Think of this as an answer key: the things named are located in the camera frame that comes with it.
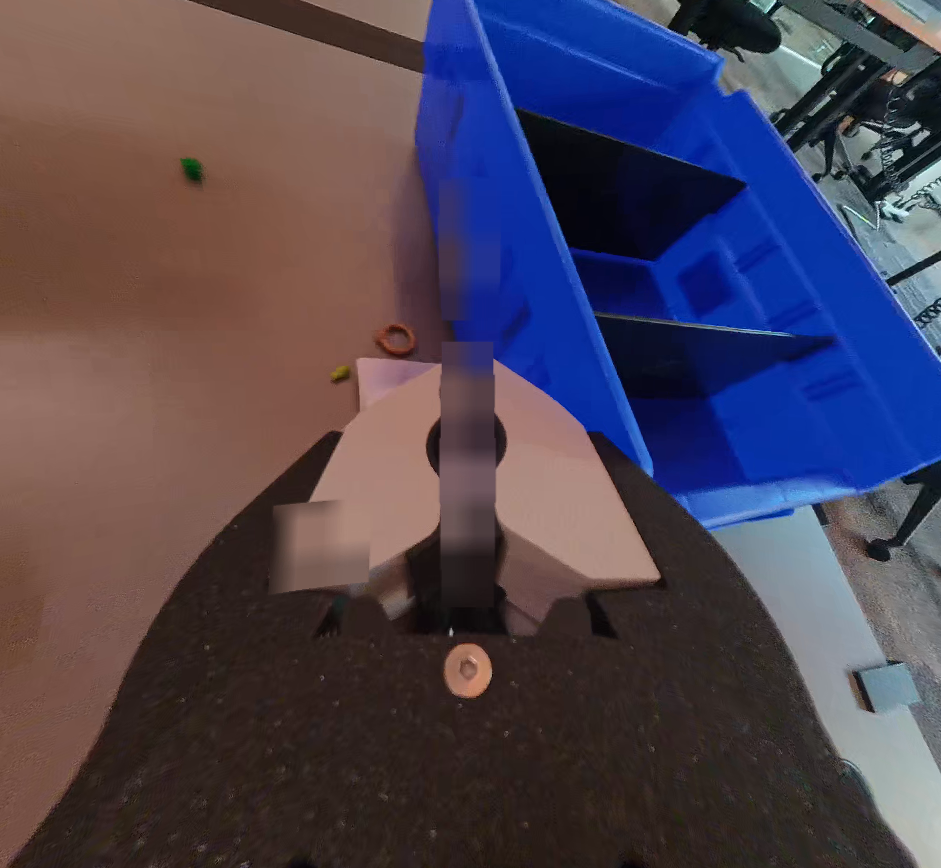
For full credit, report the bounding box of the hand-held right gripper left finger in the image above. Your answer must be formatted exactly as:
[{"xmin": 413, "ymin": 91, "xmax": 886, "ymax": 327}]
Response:
[{"xmin": 309, "ymin": 366, "xmax": 444, "ymax": 621}]

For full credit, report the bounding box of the group of black office chairs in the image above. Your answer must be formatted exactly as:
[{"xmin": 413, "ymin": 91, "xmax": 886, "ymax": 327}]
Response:
[{"xmin": 772, "ymin": 38, "xmax": 941, "ymax": 202}]

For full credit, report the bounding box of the grey floor box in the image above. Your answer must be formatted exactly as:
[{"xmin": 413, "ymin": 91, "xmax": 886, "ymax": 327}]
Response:
[{"xmin": 853, "ymin": 661, "xmax": 922, "ymax": 715}]

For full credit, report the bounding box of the blue plastic bin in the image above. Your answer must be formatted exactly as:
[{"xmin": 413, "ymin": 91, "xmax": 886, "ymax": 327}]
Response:
[{"xmin": 414, "ymin": 0, "xmax": 941, "ymax": 532}]

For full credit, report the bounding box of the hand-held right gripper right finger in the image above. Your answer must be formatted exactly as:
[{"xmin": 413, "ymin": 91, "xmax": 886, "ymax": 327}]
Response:
[{"xmin": 493, "ymin": 361, "xmax": 662, "ymax": 624}]

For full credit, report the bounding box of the black chair base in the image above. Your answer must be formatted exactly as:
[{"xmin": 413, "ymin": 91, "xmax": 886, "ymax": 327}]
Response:
[{"xmin": 866, "ymin": 467, "xmax": 941, "ymax": 562}]

